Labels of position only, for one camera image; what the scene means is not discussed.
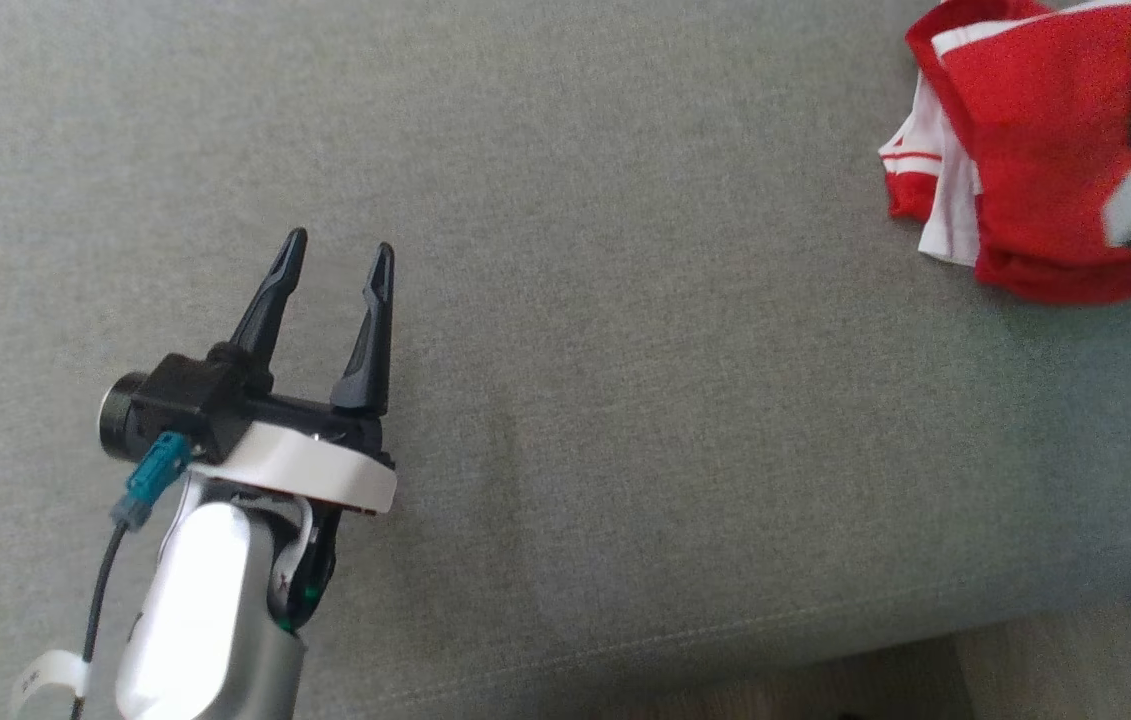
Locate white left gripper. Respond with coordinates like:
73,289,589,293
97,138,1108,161
188,227,399,517

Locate red and white jersey shorts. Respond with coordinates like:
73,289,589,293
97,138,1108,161
877,0,1131,307

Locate white cable label tag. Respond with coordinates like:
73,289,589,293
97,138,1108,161
10,650,91,717

